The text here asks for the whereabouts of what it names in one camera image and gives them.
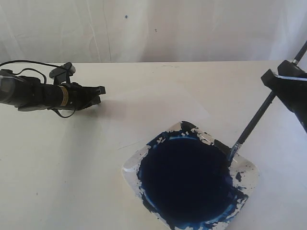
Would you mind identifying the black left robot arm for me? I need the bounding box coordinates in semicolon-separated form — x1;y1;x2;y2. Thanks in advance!
0;68;106;112

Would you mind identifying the white paper sheet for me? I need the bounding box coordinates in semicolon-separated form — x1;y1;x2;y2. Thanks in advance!
99;83;209;149

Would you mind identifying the white square paint dish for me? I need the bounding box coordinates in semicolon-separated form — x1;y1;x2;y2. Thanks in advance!
122;121;259;230

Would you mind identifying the white backdrop cloth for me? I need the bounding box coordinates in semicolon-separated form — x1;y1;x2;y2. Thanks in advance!
0;0;307;62

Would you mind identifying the black paintbrush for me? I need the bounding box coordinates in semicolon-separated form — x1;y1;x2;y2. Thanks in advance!
226;44;307;164

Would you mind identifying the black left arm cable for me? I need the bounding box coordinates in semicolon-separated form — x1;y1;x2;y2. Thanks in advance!
0;59;77;119

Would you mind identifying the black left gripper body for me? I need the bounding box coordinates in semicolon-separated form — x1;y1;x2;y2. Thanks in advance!
62;82;96;111

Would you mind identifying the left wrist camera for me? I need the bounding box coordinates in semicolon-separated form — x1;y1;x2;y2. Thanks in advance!
49;62;76;85

